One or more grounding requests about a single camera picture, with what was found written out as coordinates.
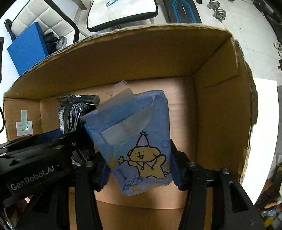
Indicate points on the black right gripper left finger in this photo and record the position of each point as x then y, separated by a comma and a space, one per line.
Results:
49, 207

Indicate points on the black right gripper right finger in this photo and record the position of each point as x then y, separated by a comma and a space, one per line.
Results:
231, 206

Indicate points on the blue board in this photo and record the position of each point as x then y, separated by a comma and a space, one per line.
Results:
28, 49

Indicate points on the white black-edged stool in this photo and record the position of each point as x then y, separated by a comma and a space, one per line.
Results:
101, 17

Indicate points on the brown cardboard box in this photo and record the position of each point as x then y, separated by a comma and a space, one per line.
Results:
173, 110

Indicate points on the black blue exercise mat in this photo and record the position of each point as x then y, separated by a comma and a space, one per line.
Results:
182, 11

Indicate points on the chrome dumbbell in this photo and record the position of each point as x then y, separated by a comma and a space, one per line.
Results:
219, 14

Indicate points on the black snack packet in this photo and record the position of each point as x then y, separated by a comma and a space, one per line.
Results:
72, 127

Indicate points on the white padded chair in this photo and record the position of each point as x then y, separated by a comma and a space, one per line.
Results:
49, 17

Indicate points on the blue bear tissue pack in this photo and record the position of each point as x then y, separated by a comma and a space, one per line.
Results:
132, 132

